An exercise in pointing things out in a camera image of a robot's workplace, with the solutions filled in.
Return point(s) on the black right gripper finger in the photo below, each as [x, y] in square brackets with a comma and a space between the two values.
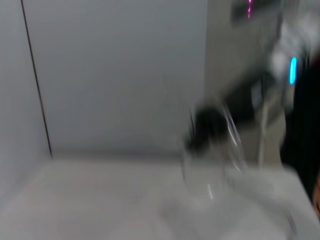
[208, 116]
[202, 140]

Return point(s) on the clear white glasses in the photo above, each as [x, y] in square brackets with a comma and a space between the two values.
[235, 135]

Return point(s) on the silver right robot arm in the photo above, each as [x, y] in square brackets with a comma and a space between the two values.
[280, 60]

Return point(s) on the black robot torso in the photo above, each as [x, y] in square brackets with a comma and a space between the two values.
[305, 125]

